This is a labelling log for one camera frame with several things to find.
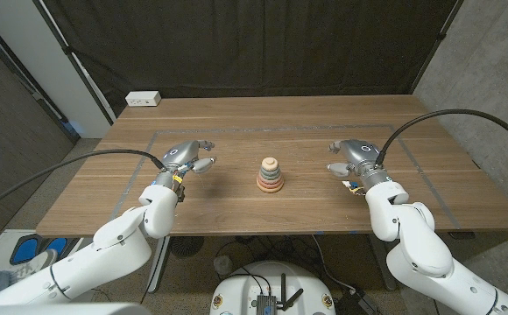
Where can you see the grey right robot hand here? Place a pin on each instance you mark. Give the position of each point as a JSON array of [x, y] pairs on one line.
[[359, 153]]

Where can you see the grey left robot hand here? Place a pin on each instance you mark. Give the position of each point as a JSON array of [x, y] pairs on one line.
[[181, 153]]

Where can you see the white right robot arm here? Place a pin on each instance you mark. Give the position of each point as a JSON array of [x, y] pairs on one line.
[[425, 254]]

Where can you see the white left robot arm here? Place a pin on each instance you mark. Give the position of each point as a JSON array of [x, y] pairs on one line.
[[92, 258]]

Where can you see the white power strip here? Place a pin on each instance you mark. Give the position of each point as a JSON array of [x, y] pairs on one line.
[[143, 98]]

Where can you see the round black fan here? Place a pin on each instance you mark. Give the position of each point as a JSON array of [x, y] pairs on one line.
[[186, 245]]

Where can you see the grey table leg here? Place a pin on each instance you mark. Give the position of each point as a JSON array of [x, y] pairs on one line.
[[381, 258]]

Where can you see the white table leg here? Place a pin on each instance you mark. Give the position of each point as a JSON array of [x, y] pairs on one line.
[[160, 262]]

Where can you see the round grey floor object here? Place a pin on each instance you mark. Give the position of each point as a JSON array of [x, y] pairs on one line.
[[223, 264]]

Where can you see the black backdrop curtain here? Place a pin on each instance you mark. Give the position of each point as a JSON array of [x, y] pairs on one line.
[[254, 44]]

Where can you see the black under-table control box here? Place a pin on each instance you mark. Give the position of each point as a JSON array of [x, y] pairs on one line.
[[462, 235]]

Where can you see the black backdrop stand pole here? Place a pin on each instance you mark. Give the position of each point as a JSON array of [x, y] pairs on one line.
[[74, 61], [440, 37]]

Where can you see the white robot torso base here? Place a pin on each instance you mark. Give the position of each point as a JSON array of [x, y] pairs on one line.
[[241, 289]]

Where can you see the black power brick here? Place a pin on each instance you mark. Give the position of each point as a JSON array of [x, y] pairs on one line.
[[359, 302]]

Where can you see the blue foot pedal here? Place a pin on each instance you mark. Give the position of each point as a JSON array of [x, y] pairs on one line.
[[57, 244], [25, 250]]

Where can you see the grey router with black antennas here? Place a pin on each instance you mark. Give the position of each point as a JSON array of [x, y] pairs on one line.
[[266, 303]]

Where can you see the white sneaker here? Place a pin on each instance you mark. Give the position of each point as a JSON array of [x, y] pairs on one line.
[[35, 263]]

